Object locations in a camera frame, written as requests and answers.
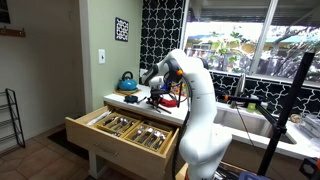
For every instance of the colourful patterned box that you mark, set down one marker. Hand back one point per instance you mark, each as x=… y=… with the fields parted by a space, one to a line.
x=182 y=89

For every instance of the wooden trivet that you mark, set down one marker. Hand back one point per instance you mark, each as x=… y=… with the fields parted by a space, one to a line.
x=127 y=92

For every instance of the metal fork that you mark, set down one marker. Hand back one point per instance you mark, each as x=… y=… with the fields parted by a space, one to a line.
x=155 y=109

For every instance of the stainless kitchen sink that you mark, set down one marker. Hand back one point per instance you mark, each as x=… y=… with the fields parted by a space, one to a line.
x=256 y=125

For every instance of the clear plastic dish rack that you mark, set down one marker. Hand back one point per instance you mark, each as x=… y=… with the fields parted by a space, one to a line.
x=310 y=125

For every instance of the black device with orange mark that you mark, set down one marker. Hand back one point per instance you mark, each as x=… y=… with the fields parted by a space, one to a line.
x=310 y=168

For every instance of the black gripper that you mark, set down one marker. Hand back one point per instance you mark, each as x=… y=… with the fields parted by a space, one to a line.
x=156 y=93

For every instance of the light wooden kitchen drawer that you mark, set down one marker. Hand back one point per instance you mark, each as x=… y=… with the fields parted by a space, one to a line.
x=110 y=150

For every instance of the white light switch plate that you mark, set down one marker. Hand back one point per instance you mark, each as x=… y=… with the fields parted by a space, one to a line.
x=101 y=56

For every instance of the chrome faucet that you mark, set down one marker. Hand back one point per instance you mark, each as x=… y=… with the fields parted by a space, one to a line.
x=240 y=85

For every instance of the white item in drawer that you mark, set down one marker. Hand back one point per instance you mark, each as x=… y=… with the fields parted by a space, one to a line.
x=99 y=118

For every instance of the blue box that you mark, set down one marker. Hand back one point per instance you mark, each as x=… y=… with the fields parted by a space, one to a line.
x=165 y=87

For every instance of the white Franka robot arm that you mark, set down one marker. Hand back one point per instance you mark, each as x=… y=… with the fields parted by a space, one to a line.
x=200 y=133

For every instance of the white wall outlet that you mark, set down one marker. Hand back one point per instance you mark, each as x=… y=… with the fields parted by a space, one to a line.
x=143 y=72

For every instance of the wooden cutlery tray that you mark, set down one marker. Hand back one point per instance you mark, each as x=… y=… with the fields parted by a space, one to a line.
x=149 y=137
x=117 y=124

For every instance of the large kitchen window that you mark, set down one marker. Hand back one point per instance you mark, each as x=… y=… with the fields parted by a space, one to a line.
x=253 y=36

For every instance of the dark framed wall picture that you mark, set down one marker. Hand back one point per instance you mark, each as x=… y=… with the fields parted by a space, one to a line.
x=4 y=11

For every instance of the green sponge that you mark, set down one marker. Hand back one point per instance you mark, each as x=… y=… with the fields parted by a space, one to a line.
x=251 y=107

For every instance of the black camera on stand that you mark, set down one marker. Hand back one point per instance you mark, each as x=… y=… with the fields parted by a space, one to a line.
x=222 y=95

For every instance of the red-brown spatula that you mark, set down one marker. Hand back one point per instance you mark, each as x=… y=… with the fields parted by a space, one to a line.
x=169 y=102

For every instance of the black camera stand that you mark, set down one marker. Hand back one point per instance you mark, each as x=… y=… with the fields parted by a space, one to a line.
x=286 y=110

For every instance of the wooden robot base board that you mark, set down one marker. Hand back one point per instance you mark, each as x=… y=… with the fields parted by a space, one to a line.
x=181 y=173

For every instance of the wooden wall coat rack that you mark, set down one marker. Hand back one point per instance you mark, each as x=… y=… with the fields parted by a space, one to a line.
x=12 y=32

